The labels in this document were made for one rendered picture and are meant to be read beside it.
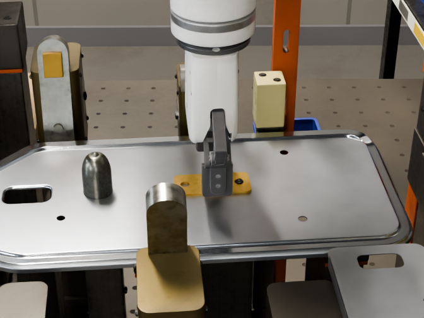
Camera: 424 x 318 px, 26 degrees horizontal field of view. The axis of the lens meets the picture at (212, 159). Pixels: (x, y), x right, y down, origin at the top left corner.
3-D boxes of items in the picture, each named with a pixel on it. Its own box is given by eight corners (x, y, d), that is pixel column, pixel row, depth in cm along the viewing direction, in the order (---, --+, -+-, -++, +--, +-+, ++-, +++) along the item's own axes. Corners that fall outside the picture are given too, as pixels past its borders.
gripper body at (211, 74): (172, 6, 95) (175, 100, 101) (178, 50, 87) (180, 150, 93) (244, 3, 96) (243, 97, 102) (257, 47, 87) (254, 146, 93)
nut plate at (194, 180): (175, 197, 100) (175, 187, 99) (173, 177, 103) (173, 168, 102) (252, 193, 100) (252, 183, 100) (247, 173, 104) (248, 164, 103)
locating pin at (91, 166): (84, 211, 100) (79, 161, 97) (84, 195, 103) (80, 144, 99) (113, 210, 100) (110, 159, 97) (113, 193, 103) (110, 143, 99)
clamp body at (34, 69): (55, 309, 129) (26, 73, 109) (59, 260, 138) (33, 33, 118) (102, 306, 130) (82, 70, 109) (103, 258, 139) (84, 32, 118)
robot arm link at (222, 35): (168, -11, 94) (168, 16, 95) (172, 26, 86) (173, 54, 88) (249, -14, 94) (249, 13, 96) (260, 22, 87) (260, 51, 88)
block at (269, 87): (250, 317, 127) (257, 84, 107) (247, 300, 130) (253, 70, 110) (274, 315, 128) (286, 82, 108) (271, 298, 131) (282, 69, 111)
